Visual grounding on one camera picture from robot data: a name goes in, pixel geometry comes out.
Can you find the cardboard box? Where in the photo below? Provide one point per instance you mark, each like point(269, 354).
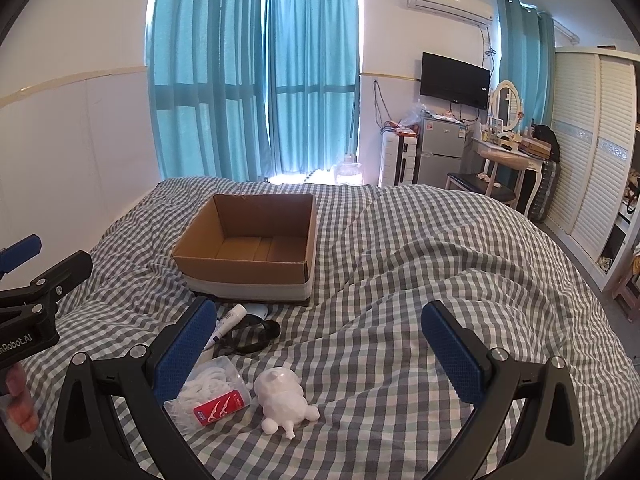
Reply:
point(280, 220)

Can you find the person's left hand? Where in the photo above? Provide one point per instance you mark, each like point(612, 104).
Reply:
point(20, 400)

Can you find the dark suitcase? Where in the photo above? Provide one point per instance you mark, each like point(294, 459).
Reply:
point(542, 190)

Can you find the white suitcase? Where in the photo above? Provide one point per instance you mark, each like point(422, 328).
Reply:
point(395, 160)

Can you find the white oval mirror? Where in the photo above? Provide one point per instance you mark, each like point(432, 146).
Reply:
point(507, 105)

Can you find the small stool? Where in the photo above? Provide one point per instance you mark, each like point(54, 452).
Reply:
point(627, 292)

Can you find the white tube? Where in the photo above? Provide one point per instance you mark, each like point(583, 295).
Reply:
point(227, 322)

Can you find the white dressing table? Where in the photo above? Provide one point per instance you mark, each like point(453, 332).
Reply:
point(505, 157)

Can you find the grey checked blanket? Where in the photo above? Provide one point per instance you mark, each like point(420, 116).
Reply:
point(400, 260)

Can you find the light blue earbud case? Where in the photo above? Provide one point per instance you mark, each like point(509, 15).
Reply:
point(256, 312)

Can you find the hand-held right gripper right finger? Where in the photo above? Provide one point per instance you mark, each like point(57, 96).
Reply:
point(452, 355)

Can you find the grey small fridge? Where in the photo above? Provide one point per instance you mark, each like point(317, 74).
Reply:
point(442, 150)

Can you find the white toy figure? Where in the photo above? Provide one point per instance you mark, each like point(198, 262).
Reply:
point(280, 395)

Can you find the black wall television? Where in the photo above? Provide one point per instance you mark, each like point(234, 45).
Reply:
point(452, 80)

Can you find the wooden box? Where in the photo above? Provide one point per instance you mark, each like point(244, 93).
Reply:
point(532, 147)

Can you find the white louvred wardrobe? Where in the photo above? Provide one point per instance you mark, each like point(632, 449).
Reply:
point(590, 150)

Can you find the teal window curtain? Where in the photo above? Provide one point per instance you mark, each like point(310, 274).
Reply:
point(312, 85)

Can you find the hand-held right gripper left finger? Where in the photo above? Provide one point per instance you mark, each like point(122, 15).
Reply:
point(184, 355)

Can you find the clear floss pick container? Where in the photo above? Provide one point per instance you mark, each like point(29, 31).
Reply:
point(215, 385)

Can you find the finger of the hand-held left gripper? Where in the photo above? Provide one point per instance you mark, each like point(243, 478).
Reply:
point(20, 255)
point(65, 275)

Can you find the black seat chair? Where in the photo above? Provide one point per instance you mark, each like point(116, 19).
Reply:
point(480, 185)

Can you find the white air conditioner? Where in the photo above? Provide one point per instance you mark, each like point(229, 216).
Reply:
point(447, 2)

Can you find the wide teal curtain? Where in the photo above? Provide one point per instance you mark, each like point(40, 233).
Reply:
point(200, 85)

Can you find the clear plastic bag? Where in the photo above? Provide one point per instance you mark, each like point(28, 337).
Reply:
point(415, 115)

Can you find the narrow teal curtain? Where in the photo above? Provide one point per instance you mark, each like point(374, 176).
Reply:
point(522, 60)

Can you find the black bag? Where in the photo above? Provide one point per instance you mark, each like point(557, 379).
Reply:
point(546, 141)

